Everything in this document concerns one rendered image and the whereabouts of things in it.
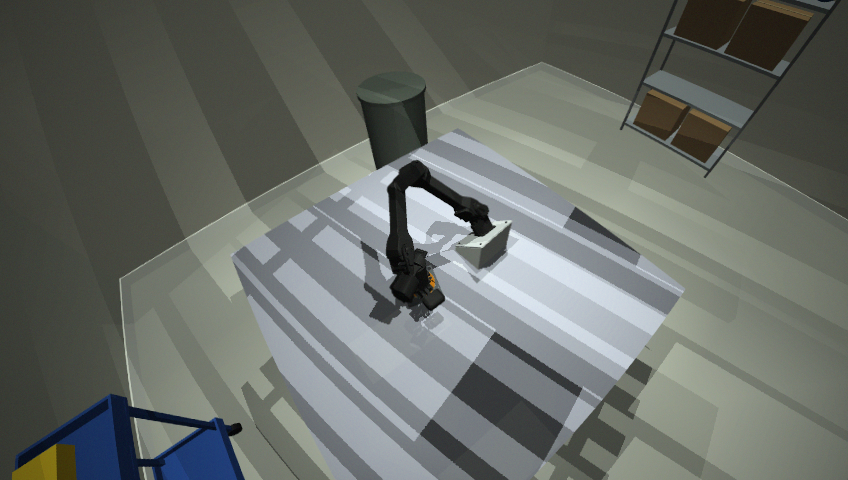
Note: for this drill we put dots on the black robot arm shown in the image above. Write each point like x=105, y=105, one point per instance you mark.
x=399, y=246

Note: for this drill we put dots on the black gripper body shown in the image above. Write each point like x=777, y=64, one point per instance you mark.
x=433, y=299

